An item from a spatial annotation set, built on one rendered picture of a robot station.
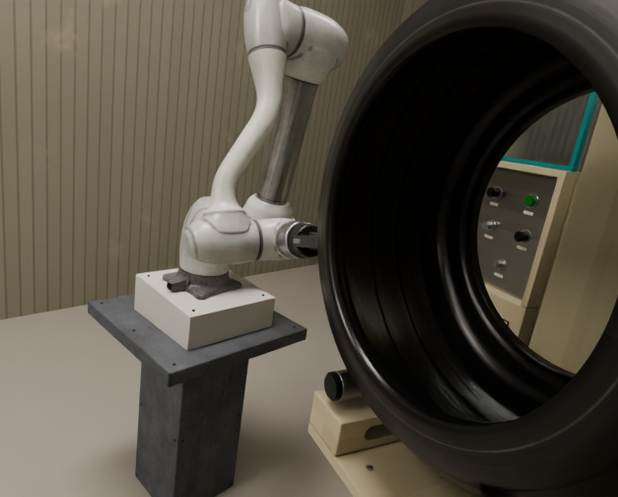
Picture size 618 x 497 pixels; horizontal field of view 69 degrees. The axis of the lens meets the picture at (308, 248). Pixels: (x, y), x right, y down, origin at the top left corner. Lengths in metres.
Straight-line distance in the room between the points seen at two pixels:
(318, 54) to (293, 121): 0.19
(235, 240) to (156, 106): 2.14
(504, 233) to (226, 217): 0.82
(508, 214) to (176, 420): 1.16
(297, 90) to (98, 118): 1.79
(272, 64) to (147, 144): 1.97
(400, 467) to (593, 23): 0.62
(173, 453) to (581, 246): 1.26
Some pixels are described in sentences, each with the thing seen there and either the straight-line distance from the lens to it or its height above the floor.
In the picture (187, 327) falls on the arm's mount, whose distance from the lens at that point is 1.27.
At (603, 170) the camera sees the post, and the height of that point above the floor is 1.28.
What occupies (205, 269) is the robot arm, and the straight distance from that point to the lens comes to 1.36.
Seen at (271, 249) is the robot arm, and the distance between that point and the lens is 1.07.
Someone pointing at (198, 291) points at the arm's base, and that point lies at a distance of 1.36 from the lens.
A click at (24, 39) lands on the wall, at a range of 2.83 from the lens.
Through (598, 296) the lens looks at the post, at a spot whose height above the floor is 1.09.
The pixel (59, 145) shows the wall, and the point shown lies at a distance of 2.89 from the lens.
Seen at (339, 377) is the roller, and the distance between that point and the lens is 0.72.
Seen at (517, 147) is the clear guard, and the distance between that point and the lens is 1.42.
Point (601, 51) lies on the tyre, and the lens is 0.42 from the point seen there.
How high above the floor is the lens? 1.28
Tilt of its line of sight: 15 degrees down
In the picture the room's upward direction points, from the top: 9 degrees clockwise
